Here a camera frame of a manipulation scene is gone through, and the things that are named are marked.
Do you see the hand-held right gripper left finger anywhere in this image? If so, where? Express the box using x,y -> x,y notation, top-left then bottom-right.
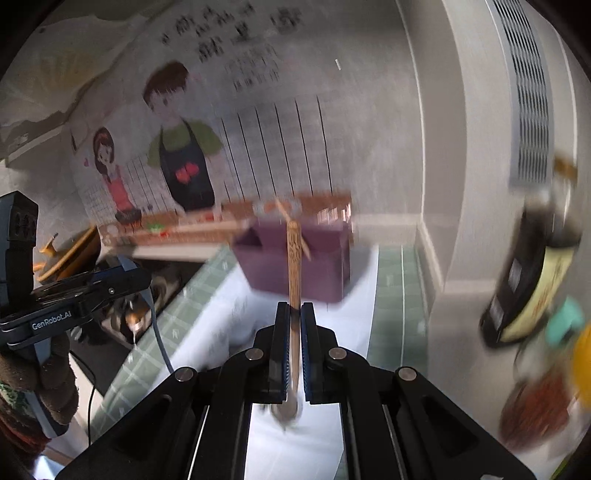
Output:
55,301 -> 293,480

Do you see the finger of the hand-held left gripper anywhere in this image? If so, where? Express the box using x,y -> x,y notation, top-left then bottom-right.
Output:
88,271 -> 153,311
92,257 -> 140,278

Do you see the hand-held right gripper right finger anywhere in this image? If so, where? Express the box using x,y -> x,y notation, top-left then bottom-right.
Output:
300,302 -> 536,480

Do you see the purple utensil holder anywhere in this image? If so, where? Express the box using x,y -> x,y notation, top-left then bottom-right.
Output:
231,217 -> 354,304

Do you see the person's left hand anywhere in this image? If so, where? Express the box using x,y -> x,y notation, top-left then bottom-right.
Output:
39,332 -> 80,425

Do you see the stainless steel pot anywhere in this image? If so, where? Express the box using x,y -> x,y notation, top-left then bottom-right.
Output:
69,256 -> 206,349

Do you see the green and white tablecloth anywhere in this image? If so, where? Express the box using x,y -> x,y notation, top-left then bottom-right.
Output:
90,244 -> 435,480

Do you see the jar of red sauce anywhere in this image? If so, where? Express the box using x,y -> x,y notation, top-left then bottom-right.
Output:
500,364 -> 580,455

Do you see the black packaged box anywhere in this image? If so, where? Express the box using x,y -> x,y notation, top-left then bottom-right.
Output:
479,157 -> 583,348

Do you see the teal capped jar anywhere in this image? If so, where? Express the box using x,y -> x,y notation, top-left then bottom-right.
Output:
546,296 -> 586,346

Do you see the yellow lid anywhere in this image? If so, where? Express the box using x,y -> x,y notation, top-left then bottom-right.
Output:
569,322 -> 591,400

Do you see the black cable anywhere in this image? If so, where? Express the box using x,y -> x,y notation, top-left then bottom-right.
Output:
69,350 -> 99,418

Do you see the wooden handled utensil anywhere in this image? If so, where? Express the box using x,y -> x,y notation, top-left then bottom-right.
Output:
273,198 -> 311,259

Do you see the cartoon kitchen wall poster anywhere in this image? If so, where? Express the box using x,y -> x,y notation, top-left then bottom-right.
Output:
0,0 -> 356,254

